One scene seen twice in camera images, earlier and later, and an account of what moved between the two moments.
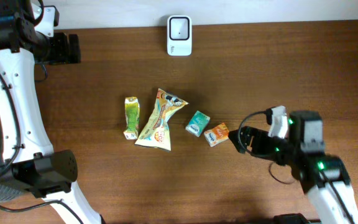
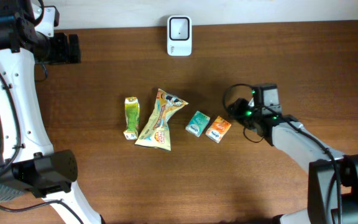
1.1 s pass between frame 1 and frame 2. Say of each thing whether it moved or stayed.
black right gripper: moved
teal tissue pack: stayed
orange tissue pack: moved
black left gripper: stayed
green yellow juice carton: stayed
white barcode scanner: stayed
